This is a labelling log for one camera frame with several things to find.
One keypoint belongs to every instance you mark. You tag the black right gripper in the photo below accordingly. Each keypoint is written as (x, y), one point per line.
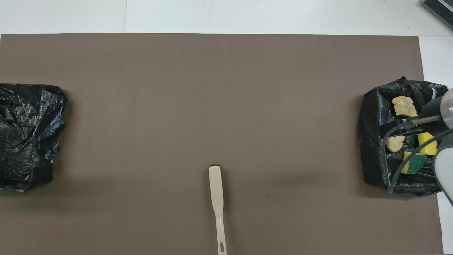
(407, 128)

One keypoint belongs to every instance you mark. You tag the beige brush with black bristles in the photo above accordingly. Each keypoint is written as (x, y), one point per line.
(216, 187)

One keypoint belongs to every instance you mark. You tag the brown table mat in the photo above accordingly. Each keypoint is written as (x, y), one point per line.
(247, 88)

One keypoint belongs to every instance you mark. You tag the grey ribbed device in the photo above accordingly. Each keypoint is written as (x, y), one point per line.
(442, 9)

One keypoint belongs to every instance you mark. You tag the black bag lined bin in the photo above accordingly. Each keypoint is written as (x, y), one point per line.
(371, 141)
(24, 141)

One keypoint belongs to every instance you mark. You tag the striped bread roll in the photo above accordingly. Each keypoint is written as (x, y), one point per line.
(394, 143)

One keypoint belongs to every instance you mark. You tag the yellow and green sponge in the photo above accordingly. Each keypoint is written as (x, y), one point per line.
(416, 164)

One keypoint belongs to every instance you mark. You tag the pale crumpled pastry piece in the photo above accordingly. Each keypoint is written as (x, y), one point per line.
(404, 106)

